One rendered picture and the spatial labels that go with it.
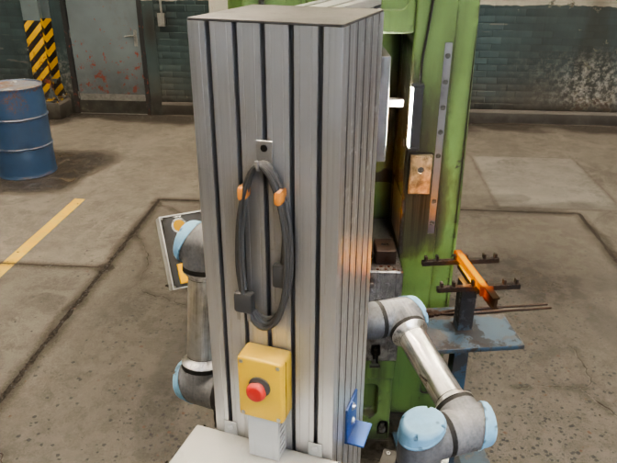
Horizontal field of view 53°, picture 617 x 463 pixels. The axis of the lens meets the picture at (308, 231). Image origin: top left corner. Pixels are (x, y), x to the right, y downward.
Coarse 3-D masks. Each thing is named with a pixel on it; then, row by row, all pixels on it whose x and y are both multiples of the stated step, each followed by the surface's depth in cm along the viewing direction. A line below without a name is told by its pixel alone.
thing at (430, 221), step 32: (448, 0) 229; (416, 32) 234; (448, 32) 234; (416, 64) 239; (448, 64) 239; (448, 96) 244; (448, 128) 250; (448, 160) 256; (448, 192) 262; (416, 224) 267; (448, 224) 268; (416, 256) 274; (448, 256) 275; (416, 288) 281; (416, 384) 303
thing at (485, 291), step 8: (464, 256) 246; (464, 264) 241; (472, 272) 234; (480, 280) 229; (480, 288) 223; (488, 288) 221; (480, 296) 224; (488, 296) 220; (496, 296) 216; (488, 304) 219; (496, 304) 216
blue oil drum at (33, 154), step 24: (0, 96) 579; (24, 96) 587; (0, 120) 589; (24, 120) 593; (48, 120) 623; (0, 144) 600; (24, 144) 602; (48, 144) 621; (0, 168) 613; (24, 168) 610; (48, 168) 627
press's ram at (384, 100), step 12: (384, 48) 242; (384, 60) 225; (384, 72) 226; (384, 84) 228; (384, 96) 230; (384, 108) 232; (384, 120) 234; (384, 132) 236; (384, 144) 238; (384, 156) 240
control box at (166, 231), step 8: (168, 216) 234; (176, 216) 235; (184, 216) 236; (192, 216) 237; (200, 216) 238; (160, 224) 232; (168, 224) 233; (160, 232) 235; (168, 232) 233; (176, 232) 234; (160, 240) 238; (168, 240) 233; (168, 248) 232; (168, 256) 232; (168, 264) 232; (176, 264) 233; (168, 272) 233; (176, 272) 232; (168, 280) 236; (176, 280) 232; (176, 288) 232
